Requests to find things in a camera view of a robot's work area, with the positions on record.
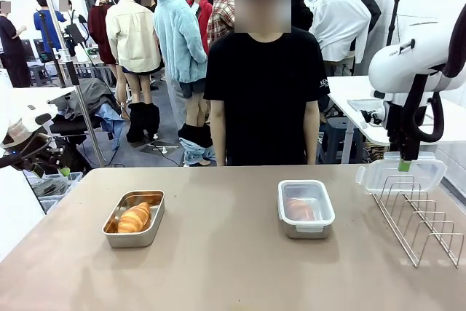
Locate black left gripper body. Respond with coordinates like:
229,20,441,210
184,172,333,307
22,146,67,178

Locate rectangular steel container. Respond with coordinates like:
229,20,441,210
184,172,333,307
282,221,332,240
101,189,166,249

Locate white table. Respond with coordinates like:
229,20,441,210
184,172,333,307
326,75,466,165

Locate mannequin in white shirt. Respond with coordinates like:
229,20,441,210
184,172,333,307
309,0,373,77

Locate mannequin in red jacket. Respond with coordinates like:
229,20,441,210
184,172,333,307
185,0,214,50

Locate bystander in blue shirt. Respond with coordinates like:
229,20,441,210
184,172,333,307
33,0,68,54

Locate person's left forearm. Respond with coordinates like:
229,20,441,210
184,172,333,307
302,99,321,166

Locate grey and blue clothes pile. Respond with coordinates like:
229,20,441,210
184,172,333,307
61,77,124,150

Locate bystander in black shirt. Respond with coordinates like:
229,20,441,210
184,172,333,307
0,0,32,89

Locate mannequin in maroon dress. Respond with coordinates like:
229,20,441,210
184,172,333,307
87,0,118,84

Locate metal mannequin base plate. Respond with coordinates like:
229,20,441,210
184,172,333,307
139,140,181,156

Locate mannequin in plaid hooded shirt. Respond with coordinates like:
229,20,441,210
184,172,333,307
206,0,236,48

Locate silver metal pole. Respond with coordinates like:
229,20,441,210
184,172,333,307
36,0,107,168

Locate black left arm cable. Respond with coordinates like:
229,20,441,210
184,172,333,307
0,135,52,170

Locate person in black t-shirt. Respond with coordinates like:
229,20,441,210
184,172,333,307
203,0,331,167

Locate wire lid rack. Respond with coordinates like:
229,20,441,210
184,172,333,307
371,175,465,269

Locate person's right forearm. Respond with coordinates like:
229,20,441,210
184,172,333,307
210,99,228,167

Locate golden croissant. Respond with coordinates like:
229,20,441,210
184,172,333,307
116,201,151,234
285,197,315,222

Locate black tripod stand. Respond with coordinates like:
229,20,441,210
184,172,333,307
384,0,403,47

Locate mannequin in blue fleece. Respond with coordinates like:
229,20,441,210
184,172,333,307
152,0,214,167

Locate clear plastic container lid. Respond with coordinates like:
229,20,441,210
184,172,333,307
355,151,449,196
277,179,336,234

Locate black plastic stool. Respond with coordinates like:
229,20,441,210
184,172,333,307
319,117,365,165

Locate mannequin in black coat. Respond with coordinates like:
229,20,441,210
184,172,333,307
290,0,315,34

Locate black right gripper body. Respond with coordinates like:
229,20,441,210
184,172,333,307
386,104,424,162

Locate clear plastic storage bins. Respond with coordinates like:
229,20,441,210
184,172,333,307
27,171,84,214

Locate black camera tripod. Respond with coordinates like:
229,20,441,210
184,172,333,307
35,8,67,89

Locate mannequin in cream jacket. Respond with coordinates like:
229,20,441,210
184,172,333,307
105,0,164,144

